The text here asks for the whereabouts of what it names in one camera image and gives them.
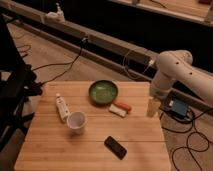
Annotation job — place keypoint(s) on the white paper cup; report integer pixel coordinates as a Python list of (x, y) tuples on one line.
[(76, 122)]

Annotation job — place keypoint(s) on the blue power box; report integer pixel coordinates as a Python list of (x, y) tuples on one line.
[(178, 108)]

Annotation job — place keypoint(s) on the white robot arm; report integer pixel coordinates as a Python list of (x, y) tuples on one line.
[(175, 66)]

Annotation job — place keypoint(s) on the grey metal rail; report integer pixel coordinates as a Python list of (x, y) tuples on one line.
[(96, 38)]

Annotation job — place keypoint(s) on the white clamp on rail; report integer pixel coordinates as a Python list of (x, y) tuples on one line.
[(58, 15)]

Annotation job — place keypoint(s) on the black tripod stand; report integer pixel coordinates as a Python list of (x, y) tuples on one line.
[(17, 83)]

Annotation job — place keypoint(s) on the green bowl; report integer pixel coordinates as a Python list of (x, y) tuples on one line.
[(103, 92)]

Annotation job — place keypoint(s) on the pale cylindrical pusher tool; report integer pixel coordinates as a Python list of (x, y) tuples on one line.
[(153, 107)]

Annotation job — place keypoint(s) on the white glue tube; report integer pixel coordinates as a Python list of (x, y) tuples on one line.
[(62, 107)]

